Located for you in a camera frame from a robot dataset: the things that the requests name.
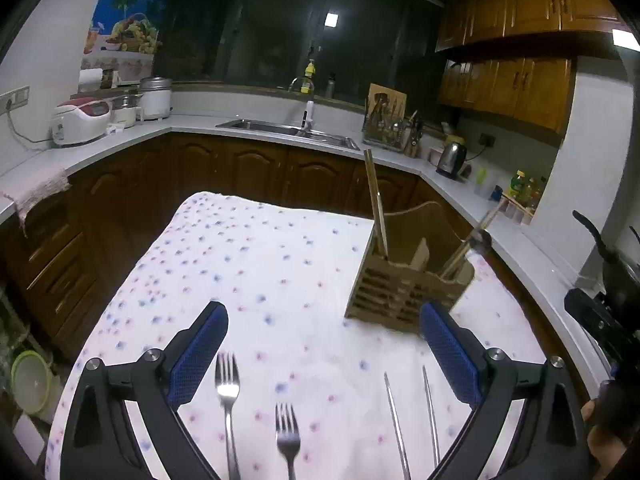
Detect steel faucet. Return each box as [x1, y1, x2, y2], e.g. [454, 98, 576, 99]
[288, 76, 316, 133]

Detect wooden cutting board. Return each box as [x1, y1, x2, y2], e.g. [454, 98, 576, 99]
[366, 82, 407, 126]

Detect long steel fork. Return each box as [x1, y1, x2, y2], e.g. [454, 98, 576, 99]
[215, 352, 242, 480]

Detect wire dish rack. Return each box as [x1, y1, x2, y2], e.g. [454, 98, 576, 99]
[361, 110, 408, 153]

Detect white and red rice cooker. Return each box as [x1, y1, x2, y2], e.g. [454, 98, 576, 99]
[51, 97, 112, 148]

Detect pink knitted cloth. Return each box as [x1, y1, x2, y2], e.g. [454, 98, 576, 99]
[0, 165, 72, 236]

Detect paper towel roll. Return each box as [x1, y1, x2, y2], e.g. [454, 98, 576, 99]
[78, 68, 103, 93]

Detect range hood lamp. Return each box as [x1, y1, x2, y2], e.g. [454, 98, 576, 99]
[611, 27, 640, 53]

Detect steel electric kettle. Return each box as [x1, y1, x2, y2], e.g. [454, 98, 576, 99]
[436, 135, 468, 181]

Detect fruit wall poster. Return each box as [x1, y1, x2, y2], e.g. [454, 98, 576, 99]
[80, 0, 178, 71]

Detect small beige cooker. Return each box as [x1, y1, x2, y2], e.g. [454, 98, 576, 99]
[107, 94, 140, 130]

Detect steel kitchen sink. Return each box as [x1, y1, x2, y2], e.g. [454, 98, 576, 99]
[216, 118, 361, 152]

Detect white kitchen countertop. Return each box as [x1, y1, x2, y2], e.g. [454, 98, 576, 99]
[0, 112, 601, 311]

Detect dark condiment bottle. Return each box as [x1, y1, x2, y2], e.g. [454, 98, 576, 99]
[525, 176, 546, 211]

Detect wooden slatted utensil holder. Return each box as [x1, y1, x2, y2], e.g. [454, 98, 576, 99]
[344, 201, 476, 335]

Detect white floral tablecloth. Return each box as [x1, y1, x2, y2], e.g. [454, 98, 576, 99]
[44, 191, 551, 480]

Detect dark kitchen window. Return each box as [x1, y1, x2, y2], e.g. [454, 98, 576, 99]
[165, 0, 446, 106]

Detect short steel fork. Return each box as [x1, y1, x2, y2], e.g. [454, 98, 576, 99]
[275, 403, 302, 480]

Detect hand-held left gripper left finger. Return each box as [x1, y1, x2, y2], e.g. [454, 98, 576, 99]
[59, 300, 231, 480]

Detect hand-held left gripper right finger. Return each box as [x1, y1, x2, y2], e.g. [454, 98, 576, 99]
[419, 301, 588, 480]

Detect person's right hand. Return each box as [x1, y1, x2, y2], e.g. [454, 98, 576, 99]
[581, 399, 640, 476]

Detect green rim plastic container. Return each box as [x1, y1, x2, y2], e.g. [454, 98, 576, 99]
[11, 349, 53, 413]

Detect dark wooden base cabinets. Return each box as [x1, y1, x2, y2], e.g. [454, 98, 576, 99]
[0, 132, 476, 361]

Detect wooden wall cabinets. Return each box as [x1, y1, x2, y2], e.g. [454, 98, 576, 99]
[434, 0, 631, 136]

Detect grey wall socket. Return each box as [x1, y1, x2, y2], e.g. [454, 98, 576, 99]
[0, 86, 31, 113]

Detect wooden knife block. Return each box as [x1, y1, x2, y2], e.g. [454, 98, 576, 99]
[402, 110, 426, 158]

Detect steel lidded pot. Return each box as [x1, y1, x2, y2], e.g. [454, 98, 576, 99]
[137, 76, 174, 122]

